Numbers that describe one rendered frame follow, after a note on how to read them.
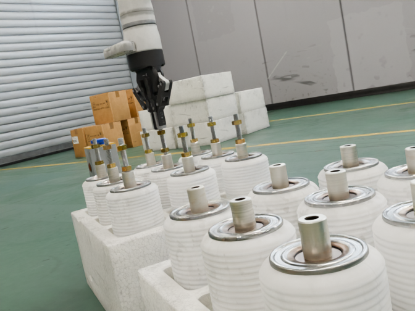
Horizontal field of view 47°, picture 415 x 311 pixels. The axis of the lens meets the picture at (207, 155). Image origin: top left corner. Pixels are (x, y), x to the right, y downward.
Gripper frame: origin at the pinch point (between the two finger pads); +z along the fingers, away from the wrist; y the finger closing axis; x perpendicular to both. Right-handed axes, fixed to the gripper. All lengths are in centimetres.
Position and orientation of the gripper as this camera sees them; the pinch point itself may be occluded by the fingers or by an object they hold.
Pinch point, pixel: (158, 120)
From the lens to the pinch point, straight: 101.5
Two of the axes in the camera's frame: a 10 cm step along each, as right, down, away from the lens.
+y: -6.0, 0.2, 8.0
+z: 1.9, 9.7, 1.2
